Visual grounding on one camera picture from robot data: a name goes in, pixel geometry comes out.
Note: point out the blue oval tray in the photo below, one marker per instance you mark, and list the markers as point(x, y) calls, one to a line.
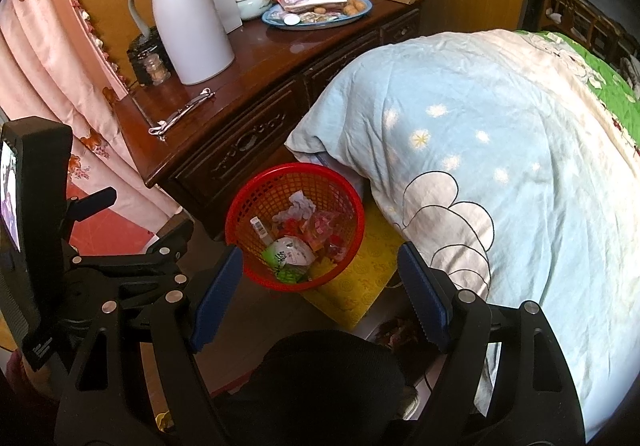
point(325, 25)

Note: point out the person's black-clothed leg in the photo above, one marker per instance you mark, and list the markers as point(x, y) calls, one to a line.
point(320, 386)

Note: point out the green snack packet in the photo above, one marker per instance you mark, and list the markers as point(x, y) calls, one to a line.
point(280, 271)

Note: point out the dark wooden dresser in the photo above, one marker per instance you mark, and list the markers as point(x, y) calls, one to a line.
point(260, 61)

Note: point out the small white lidded bowl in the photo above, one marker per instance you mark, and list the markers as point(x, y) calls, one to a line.
point(252, 4)

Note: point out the printed green and white quilt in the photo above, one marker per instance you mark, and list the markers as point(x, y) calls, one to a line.
point(450, 126)

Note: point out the white thermos jug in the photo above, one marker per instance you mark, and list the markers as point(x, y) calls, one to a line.
point(190, 26)

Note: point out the metal hair clip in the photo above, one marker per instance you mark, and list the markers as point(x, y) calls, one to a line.
point(175, 118)

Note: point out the round brown snacks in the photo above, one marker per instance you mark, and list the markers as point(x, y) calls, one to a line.
point(352, 6)

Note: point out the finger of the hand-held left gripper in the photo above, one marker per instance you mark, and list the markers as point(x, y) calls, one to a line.
point(135, 283)
point(150, 253)

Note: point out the yellow patterned mat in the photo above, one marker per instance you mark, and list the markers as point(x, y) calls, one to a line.
point(360, 276)

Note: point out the clear plastic wrapper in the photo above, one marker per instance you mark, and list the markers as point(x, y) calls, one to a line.
point(322, 228)

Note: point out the dark wooden chair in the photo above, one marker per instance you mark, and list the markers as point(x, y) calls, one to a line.
point(570, 6)

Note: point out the small glass jar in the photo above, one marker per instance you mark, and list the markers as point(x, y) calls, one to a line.
point(157, 71)

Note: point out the white square cup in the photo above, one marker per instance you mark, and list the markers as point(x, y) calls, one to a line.
point(227, 9)

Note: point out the pink printed curtain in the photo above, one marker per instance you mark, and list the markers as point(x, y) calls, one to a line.
point(45, 51)

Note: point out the red plastic mesh basket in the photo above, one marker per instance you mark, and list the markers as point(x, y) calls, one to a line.
point(345, 206)

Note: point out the red snack bag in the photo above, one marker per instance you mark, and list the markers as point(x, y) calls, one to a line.
point(290, 227)

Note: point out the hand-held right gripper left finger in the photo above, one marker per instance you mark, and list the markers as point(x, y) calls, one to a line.
point(220, 296)

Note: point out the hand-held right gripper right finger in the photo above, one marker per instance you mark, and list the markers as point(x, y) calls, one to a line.
point(422, 296)

